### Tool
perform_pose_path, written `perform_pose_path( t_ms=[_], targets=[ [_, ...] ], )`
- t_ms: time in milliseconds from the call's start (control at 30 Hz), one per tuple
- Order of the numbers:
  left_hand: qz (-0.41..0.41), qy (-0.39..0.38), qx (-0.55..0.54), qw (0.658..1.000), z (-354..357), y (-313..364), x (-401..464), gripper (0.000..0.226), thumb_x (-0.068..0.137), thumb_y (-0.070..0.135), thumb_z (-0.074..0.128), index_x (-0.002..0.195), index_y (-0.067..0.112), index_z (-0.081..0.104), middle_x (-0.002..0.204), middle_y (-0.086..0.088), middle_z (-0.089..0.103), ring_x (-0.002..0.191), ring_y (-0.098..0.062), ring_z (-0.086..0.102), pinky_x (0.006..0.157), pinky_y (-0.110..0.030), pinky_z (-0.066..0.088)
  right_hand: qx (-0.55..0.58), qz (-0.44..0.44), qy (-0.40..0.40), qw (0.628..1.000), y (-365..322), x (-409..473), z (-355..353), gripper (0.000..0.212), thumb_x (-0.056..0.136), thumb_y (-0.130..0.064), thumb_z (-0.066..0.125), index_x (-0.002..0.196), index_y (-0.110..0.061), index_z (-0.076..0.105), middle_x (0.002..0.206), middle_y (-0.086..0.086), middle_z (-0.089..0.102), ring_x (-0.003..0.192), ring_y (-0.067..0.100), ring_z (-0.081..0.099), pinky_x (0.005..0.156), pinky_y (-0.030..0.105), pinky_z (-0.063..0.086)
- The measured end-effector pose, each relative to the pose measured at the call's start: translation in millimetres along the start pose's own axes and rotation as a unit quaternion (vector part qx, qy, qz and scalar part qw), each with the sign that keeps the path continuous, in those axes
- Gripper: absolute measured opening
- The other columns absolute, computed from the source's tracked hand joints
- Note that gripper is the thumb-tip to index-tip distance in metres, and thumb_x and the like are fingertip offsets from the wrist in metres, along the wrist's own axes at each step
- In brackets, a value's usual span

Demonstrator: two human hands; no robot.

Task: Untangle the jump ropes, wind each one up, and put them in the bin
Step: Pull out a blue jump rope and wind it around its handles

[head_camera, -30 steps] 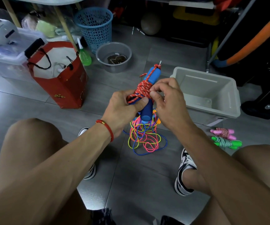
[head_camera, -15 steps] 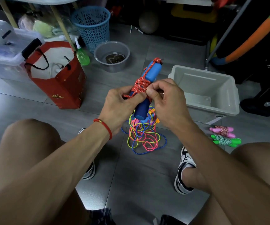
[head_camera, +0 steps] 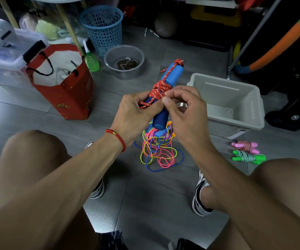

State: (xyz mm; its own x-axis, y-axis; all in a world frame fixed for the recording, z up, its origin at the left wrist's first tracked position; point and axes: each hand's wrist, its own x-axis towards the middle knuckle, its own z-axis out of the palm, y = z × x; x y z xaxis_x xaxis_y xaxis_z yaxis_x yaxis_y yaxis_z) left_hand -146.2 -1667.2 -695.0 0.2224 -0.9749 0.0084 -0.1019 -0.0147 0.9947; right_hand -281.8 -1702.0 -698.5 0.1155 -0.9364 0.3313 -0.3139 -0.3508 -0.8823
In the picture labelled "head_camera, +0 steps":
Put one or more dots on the orange red fabric bag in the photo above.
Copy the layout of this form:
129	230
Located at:
249	2

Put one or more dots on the clear plastic bag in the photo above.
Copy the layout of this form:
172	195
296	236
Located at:
48	29

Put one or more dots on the blue mesh wastebasket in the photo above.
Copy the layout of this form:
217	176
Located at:
103	29

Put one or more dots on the black weight machine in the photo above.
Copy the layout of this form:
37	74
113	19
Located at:
296	101

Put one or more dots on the person's right hand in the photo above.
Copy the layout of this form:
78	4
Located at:
191	122

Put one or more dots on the green spray bottle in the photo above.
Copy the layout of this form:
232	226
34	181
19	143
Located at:
92	62

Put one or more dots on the yellow flat board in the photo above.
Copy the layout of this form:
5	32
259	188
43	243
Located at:
207	16

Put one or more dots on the grey plastic basin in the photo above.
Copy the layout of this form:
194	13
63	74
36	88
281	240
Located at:
112	59

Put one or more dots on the person's left leg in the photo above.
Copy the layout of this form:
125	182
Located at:
27	158

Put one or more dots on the black rectangular pad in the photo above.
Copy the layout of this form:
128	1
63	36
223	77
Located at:
34	52

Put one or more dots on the person's right forearm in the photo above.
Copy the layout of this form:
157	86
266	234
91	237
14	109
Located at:
259	203

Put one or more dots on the person's leg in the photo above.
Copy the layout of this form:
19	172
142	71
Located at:
27	158
290	184

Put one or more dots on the red paper bag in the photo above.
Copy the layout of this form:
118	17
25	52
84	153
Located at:
74	101

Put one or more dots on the person's right leg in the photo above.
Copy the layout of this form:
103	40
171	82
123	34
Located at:
290	184

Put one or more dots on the person's left shoe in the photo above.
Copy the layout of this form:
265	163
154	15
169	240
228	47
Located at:
99	192

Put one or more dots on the brown ball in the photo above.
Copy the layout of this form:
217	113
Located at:
165	24

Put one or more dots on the clear plastic storage bin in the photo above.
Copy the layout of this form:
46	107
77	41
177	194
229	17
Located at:
4	70

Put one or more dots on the person's left forearm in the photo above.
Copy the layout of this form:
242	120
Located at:
48	192

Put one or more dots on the person's left hand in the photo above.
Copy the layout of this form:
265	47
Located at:
131	119

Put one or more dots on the person's right shoe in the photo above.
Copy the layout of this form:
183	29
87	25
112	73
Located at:
197	203

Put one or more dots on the grey plastic storage bin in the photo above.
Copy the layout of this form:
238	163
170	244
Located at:
230	96

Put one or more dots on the multicoloured hula hoop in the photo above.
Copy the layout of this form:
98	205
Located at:
277	50

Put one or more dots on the white oval side table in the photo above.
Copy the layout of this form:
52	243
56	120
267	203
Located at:
70	23

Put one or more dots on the person's shoe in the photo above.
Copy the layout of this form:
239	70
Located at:
99	192
197	203

